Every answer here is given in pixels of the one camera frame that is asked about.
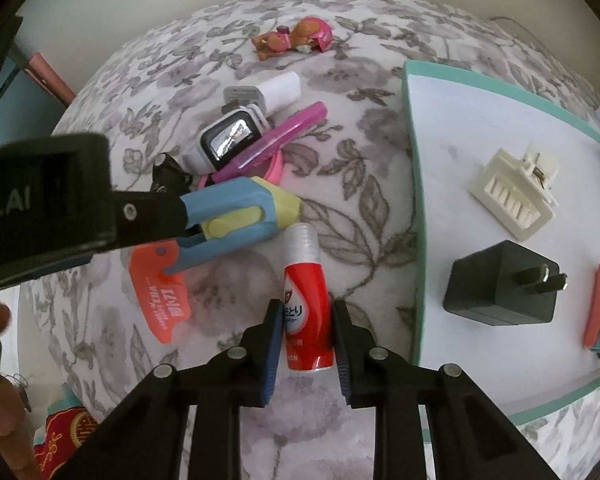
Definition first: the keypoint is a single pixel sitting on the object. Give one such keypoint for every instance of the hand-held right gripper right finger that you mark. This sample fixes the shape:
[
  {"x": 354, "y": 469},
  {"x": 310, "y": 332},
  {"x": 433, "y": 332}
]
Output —
[{"x": 342, "y": 355}]

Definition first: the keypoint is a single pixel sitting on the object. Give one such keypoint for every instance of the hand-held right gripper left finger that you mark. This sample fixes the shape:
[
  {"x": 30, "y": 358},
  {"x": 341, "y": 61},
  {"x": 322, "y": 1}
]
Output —
[{"x": 270, "y": 355}]

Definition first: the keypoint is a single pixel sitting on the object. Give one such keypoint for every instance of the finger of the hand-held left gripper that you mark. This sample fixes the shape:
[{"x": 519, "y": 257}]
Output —
[{"x": 150, "y": 217}]

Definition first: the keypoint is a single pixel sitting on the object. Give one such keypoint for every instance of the blue yellow clip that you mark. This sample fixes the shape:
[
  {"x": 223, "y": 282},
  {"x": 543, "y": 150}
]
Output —
[{"x": 230, "y": 195}]

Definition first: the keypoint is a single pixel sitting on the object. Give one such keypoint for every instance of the coral printed plastic card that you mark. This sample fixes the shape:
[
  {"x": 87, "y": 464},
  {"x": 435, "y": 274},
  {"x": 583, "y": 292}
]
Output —
[{"x": 155, "y": 305}]

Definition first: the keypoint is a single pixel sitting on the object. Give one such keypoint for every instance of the red glue tube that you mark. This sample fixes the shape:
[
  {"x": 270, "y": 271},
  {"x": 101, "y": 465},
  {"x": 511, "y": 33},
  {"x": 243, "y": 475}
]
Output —
[{"x": 305, "y": 270}]

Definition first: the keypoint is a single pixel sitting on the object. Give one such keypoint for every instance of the white smartwatch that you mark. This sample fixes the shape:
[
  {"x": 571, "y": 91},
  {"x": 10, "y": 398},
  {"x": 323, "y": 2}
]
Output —
[{"x": 230, "y": 137}]

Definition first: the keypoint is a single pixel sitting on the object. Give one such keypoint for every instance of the pink smartwatch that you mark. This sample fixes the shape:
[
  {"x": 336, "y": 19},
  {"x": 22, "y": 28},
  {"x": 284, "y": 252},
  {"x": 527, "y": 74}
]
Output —
[{"x": 275, "y": 167}]

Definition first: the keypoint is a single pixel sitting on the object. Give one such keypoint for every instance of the teal cardboard box lid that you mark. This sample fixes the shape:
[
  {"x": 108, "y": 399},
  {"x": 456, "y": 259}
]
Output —
[{"x": 480, "y": 360}]

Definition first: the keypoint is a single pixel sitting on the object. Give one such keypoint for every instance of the pink pen case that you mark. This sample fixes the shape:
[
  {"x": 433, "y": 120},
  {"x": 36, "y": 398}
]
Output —
[{"x": 285, "y": 132}]

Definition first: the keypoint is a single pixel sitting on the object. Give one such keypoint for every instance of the black power adapter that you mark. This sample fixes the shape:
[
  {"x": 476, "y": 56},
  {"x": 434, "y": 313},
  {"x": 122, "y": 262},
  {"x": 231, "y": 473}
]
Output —
[{"x": 490, "y": 285}]

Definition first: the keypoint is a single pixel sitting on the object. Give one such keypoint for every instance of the white hair claw clip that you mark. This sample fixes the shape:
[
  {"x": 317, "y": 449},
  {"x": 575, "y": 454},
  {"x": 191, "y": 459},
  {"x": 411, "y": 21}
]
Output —
[{"x": 505, "y": 190}]

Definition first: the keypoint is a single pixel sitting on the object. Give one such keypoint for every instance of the small black clip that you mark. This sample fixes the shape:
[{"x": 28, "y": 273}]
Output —
[{"x": 165, "y": 172}]

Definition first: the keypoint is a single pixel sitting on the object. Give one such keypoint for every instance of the white power adapter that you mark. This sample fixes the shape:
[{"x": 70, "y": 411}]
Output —
[{"x": 280, "y": 90}]

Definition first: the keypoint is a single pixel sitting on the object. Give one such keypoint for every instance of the red and gold packet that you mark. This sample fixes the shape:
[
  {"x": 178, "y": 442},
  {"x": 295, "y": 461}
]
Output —
[{"x": 65, "y": 435}]

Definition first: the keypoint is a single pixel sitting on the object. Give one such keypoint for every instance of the pink toy dog figurine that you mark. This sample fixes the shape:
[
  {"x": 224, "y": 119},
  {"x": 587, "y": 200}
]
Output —
[{"x": 300, "y": 35}]

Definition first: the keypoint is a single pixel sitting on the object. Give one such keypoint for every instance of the reddish wooden rail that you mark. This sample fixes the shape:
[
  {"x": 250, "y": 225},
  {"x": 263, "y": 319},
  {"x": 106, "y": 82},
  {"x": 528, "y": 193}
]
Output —
[{"x": 50, "y": 77}]

